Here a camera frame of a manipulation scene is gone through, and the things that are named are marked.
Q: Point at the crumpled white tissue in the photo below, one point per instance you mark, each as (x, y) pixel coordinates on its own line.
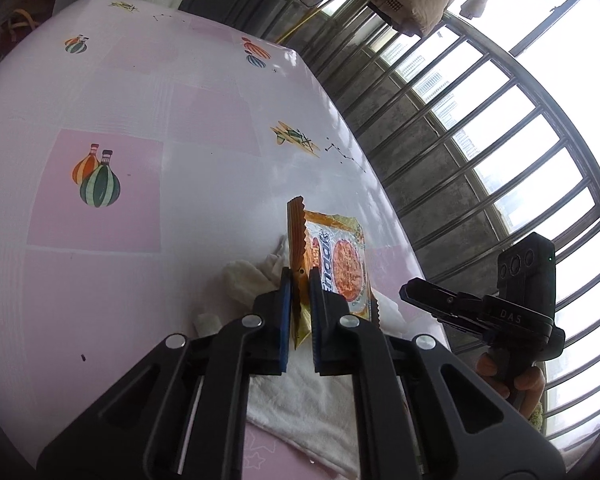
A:
(250, 277)

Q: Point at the white terry towel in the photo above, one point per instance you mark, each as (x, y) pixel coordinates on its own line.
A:
(310, 410)

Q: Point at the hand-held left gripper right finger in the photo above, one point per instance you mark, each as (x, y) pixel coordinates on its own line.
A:
(316, 320)

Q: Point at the yellow pole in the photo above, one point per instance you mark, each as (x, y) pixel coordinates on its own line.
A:
(305, 20)

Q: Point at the pink white printed tablecloth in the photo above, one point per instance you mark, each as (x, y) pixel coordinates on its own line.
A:
(130, 285)

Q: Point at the orange noodle packet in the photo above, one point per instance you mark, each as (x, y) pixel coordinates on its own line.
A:
(345, 260)

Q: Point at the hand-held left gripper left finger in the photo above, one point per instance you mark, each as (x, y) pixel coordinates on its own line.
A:
(284, 310)

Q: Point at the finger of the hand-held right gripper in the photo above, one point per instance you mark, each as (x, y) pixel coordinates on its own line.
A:
(445, 301)
(467, 321)

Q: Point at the stainless steel window grille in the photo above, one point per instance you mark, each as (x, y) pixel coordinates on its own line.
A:
(480, 36)

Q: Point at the person's right hand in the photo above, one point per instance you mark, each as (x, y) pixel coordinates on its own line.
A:
(530, 385)

